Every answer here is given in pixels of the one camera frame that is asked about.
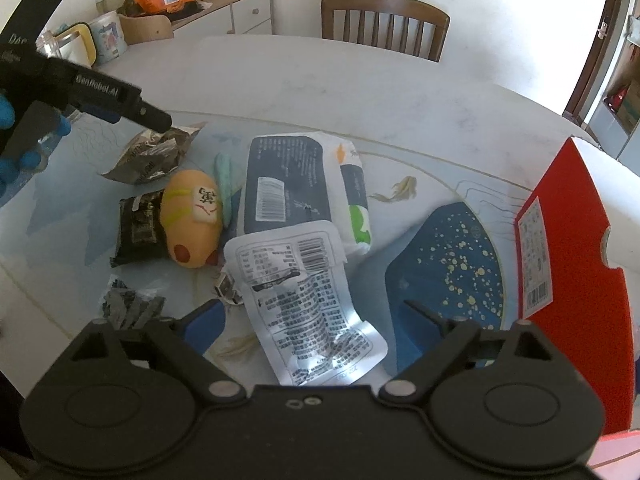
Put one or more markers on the crumpled dark snack packet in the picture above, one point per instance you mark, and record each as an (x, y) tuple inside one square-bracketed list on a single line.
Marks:
[(150, 155)]

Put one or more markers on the yellow plush toy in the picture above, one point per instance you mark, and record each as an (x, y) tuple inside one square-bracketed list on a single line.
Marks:
[(192, 220)]

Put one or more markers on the small black white packet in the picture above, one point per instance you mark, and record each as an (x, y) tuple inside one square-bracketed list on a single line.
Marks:
[(227, 287)]

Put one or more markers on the white sideboard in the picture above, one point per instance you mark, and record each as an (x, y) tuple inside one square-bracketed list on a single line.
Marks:
[(250, 10)]

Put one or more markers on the white marble desktop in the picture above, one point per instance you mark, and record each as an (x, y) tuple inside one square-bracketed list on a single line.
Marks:
[(350, 90)]

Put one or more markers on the black snack packet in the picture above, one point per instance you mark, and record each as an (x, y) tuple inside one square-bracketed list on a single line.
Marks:
[(137, 227)]

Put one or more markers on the brown door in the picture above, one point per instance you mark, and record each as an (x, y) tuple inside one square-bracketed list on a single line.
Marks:
[(595, 50)]

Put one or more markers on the light wooden chair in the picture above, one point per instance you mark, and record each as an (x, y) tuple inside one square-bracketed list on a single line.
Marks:
[(150, 27)]

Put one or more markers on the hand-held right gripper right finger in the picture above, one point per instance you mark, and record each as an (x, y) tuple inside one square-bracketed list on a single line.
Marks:
[(445, 332)]

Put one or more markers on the person's left hand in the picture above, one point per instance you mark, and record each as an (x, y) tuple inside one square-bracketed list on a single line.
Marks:
[(15, 167)]

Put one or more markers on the yellow rimmed container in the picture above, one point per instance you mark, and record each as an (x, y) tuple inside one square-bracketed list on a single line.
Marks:
[(75, 45)]

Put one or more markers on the silver snack pouch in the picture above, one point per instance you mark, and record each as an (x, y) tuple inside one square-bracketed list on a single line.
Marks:
[(305, 300)]

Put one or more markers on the clear bag of dark screws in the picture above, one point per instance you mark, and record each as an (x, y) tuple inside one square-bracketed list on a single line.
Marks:
[(127, 307)]

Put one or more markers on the fish print table mat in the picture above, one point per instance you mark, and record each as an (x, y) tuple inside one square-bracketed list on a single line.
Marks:
[(400, 225)]

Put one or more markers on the printed canister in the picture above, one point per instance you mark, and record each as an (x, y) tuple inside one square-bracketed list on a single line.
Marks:
[(109, 37)]

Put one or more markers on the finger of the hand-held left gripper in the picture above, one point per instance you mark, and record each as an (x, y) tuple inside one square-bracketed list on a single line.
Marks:
[(115, 97)]

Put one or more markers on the brown wooden chair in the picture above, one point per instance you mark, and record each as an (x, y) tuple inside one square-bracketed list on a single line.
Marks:
[(385, 15)]

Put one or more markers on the red bag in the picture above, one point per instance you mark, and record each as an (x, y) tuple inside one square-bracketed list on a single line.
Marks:
[(616, 97)]

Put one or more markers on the red cardboard box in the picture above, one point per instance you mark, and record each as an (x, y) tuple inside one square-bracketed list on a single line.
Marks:
[(575, 270)]

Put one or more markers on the teal pouch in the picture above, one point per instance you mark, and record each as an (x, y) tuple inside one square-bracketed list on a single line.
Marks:
[(227, 175)]

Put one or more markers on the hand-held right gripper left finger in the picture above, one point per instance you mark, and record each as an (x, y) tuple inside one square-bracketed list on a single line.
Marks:
[(206, 327)]

